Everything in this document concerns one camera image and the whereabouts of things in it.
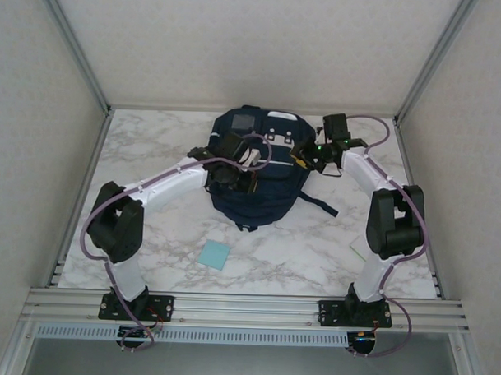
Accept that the navy blue backpack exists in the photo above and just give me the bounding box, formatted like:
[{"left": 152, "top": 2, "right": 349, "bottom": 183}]
[{"left": 203, "top": 103, "right": 344, "bottom": 236}]

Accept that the light blue sticky note pad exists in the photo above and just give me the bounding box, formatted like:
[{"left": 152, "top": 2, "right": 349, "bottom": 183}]
[{"left": 197, "top": 239, "right": 232, "bottom": 271}]

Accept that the clear plastic sheet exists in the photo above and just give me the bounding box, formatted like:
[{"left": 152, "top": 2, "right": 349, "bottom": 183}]
[{"left": 348, "top": 234, "right": 372, "bottom": 262}]

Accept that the thin aluminium table edge bar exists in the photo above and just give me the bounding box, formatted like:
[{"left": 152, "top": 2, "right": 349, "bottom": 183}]
[{"left": 109, "top": 103, "right": 398, "bottom": 120}]

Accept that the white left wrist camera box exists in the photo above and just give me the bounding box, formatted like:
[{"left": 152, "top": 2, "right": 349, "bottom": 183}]
[{"left": 239, "top": 148, "right": 263, "bottom": 171}]

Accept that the aluminium table side rail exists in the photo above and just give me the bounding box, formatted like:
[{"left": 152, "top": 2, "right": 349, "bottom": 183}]
[
  {"left": 387, "top": 118, "right": 451, "bottom": 301},
  {"left": 47, "top": 106, "right": 114, "bottom": 290}
]

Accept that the aluminium mounting rail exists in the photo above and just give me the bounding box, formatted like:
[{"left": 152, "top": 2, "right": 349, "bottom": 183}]
[{"left": 21, "top": 285, "right": 472, "bottom": 338}]

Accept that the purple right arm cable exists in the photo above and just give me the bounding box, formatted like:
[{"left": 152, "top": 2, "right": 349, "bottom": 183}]
[{"left": 336, "top": 113, "right": 435, "bottom": 362}]

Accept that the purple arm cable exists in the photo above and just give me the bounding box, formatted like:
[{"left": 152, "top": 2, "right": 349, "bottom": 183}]
[
  {"left": 76, "top": 127, "right": 273, "bottom": 358},
  {"left": 336, "top": 113, "right": 435, "bottom": 362}
]

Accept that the aluminium frame post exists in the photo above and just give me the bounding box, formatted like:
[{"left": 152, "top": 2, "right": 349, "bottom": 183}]
[
  {"left": 448, "top": 334, "right": 491, "bottom": 375},
  {"left": 0, "top": 318, "right": 39, "bottom": 375},
  {"left": 30, "top": 0, "right": 117, "bottom": 114},
  {"left": 393, "top": 0, "right": 483, "bottom": 130}
]

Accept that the white slotted cable duct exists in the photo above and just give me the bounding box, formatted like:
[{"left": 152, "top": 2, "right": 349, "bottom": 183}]
[{"left": 35, "top": 322, "right": 350, "bottom": 349}]

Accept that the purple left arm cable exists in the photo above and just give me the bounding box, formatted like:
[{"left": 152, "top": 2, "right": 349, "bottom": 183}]
[{"left": 76, "top": 127, "right": 273, "bottom": 358}]

